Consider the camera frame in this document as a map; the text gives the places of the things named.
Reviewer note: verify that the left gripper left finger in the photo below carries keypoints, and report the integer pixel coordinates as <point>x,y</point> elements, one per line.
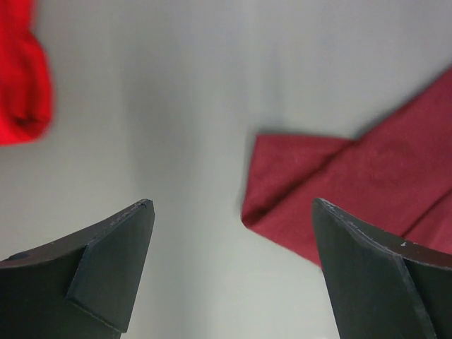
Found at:
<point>83,285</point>

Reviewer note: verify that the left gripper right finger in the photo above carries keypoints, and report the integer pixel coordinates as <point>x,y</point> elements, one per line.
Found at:
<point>380,285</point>

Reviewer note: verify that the dark red t-shirt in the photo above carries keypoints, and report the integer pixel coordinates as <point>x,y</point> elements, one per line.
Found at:
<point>397,176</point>

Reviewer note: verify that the folded bright red t-shirt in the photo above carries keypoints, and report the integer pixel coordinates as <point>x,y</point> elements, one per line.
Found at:
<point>26,87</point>

